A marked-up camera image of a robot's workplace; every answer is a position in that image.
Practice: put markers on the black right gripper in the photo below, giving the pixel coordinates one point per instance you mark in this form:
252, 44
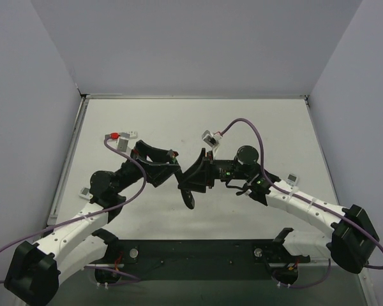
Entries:
206, 172

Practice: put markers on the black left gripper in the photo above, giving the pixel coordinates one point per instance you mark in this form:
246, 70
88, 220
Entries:
143, 160

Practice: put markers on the black tv remote control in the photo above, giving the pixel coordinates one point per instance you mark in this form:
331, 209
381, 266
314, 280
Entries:
188, 198

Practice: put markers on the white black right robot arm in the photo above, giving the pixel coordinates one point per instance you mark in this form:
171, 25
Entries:
348, 236

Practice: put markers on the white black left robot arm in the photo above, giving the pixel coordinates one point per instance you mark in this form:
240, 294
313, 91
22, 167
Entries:
37, 270

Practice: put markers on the long white remote control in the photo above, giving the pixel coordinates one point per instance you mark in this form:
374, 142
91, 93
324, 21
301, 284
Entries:
115, 135

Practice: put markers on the small white remote left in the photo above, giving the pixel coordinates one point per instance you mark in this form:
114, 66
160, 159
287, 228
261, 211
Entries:
85, 194

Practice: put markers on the small white remote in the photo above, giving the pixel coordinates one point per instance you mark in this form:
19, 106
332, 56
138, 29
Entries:
85, 194
292, 179

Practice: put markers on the small white remote right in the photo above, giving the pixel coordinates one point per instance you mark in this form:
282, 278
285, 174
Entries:
292, 179

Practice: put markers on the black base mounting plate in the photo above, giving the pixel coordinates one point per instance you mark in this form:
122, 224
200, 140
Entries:
194, 260

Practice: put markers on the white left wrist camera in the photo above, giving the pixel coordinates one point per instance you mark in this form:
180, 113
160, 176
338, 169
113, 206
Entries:
122, 144

